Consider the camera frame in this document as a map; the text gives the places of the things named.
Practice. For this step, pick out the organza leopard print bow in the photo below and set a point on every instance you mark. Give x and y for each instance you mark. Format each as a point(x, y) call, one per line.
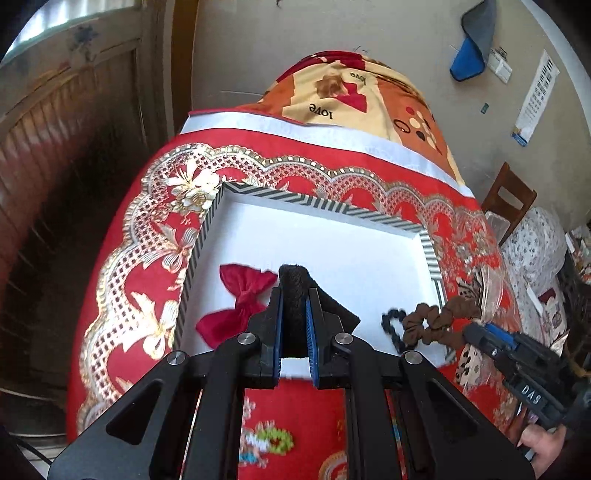
point(468, 369)

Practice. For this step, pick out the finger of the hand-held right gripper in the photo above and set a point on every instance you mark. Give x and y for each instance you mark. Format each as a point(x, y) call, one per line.
point(501, 333)
point(475, 339)

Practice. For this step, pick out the printed orange red blanket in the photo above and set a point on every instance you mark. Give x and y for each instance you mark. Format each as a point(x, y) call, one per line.
point(392, 101)

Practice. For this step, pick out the blue grey towel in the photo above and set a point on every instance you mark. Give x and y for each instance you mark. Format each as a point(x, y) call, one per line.
point(468, 57)

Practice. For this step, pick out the wall calendar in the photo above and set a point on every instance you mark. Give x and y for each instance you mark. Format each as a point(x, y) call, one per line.
point(535, 101)

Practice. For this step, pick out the brown scrunchie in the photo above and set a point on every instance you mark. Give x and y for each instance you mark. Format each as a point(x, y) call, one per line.
point(429, 318)

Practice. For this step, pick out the white tray with striped rim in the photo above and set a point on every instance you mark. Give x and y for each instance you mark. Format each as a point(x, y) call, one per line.
point(323, 244)

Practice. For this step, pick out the red gold floral tablecloth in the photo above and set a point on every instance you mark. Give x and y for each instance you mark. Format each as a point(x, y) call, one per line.
point(286, 424)

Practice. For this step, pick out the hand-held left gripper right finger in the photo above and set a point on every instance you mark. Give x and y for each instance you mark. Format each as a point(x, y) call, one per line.
point(313, 341)

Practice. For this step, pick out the white patterned cloth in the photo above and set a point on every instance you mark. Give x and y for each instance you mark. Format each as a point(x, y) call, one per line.
point(535, 249)

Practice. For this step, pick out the red velvet hair bow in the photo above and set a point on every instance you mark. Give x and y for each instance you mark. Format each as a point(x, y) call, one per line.
point(244, 295)

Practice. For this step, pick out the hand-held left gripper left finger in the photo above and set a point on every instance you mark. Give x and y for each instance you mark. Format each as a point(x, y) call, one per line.
point(277, 332)

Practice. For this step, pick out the white wall switch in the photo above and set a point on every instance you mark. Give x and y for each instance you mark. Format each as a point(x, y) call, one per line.
point(501, 67)

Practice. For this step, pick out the wooden door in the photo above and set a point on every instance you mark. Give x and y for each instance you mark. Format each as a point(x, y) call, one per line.
point(69, 115)

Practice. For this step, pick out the black velvet hair accessory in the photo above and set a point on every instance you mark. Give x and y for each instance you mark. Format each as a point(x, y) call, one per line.
point(295, 295)

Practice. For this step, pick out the person's right hand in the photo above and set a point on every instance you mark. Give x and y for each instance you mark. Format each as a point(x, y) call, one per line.
point(542, 447)

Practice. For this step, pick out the wooden chair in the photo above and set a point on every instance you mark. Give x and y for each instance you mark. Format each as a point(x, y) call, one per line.
point(501, 184)

